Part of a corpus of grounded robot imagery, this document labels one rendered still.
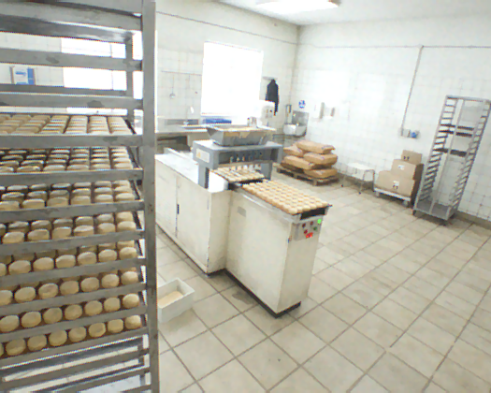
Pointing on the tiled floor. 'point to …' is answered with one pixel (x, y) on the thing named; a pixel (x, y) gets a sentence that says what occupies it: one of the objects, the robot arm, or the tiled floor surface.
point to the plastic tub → (173, 299)
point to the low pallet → (308, 176)
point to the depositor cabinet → (193, 214)
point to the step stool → (364, 173)
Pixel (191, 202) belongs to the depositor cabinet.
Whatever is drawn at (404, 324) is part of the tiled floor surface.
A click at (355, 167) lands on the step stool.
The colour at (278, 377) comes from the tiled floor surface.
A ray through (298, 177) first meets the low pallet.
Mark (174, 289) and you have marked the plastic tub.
